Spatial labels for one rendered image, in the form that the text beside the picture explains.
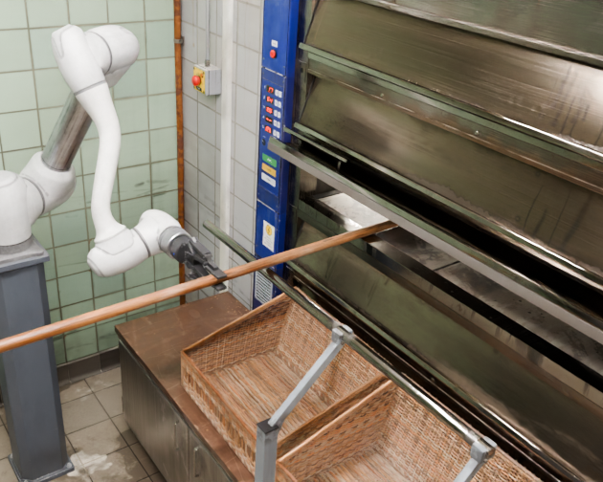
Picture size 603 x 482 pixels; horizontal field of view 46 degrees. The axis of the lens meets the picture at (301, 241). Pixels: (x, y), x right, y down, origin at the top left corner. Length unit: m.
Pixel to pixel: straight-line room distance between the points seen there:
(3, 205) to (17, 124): 0.58
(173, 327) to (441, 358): 1.17
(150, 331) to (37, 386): 0.45
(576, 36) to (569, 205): 0.37
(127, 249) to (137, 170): 1.10
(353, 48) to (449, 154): 0.45
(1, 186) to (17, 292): 0.37
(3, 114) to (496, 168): 1.87
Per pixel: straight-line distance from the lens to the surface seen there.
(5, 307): 2.60
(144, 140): 3.16
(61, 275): 3.27
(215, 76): 2.82
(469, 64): 1.85
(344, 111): 2.23
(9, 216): 2.46
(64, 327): 1.80
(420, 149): 2.00
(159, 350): 2.73
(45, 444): 3.01
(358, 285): 2.34
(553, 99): 1.70
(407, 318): 2.20
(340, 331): 1.82
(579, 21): 1.67
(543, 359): 1.89
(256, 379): 2.58
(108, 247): 2.13
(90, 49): 2.17
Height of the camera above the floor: 2.21
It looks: 28 degrees down
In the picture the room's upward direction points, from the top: 4 degrees clockwise
